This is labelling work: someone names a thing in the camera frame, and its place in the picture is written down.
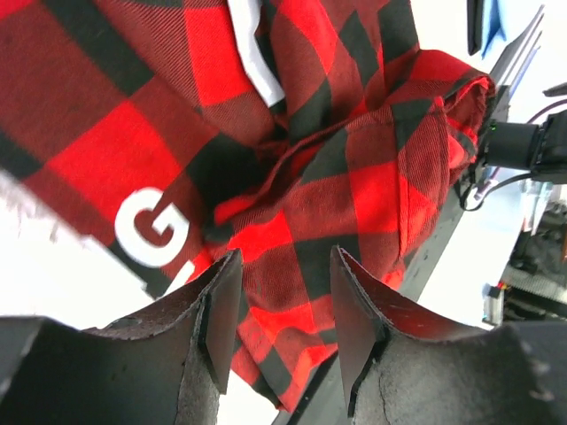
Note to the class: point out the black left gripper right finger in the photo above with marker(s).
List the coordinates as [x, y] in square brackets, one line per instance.
[404, 364]

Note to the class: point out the folded light blue shirt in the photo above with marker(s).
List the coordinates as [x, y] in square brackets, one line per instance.
[493, 27]

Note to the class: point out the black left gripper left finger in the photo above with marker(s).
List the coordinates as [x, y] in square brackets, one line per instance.
[167, 363]

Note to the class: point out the red black plaid shirt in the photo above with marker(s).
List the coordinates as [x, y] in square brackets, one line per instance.
[135, 122]

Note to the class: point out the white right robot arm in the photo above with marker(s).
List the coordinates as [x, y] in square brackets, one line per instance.
[538, 149]

